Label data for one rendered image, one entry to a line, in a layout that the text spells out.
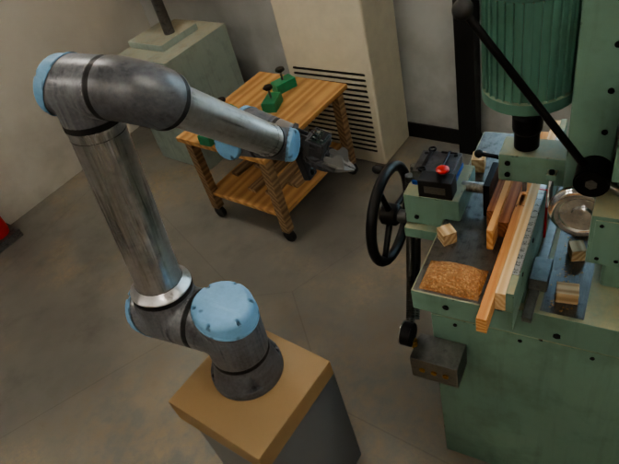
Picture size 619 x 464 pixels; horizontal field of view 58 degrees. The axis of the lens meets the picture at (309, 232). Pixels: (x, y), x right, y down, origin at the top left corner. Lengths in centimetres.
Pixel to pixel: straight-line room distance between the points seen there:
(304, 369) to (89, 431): 121
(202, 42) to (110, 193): 218
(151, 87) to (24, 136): 281
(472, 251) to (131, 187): 74
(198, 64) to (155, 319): 211
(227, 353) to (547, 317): 71
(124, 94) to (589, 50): 78
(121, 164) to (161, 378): 143
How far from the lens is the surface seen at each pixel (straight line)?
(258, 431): 142
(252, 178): 292
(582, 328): 130
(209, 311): 130
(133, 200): 120
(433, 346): 146
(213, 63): 335
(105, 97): 103
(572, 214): 118
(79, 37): 395
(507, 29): 106
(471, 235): 131
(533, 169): 126
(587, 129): 115
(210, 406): 149
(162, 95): 103
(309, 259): 262
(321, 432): 168
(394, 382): 214
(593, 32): 106
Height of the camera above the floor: 181
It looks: 41 degrees down
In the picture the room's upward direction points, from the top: 17 degrees counter-clockwise
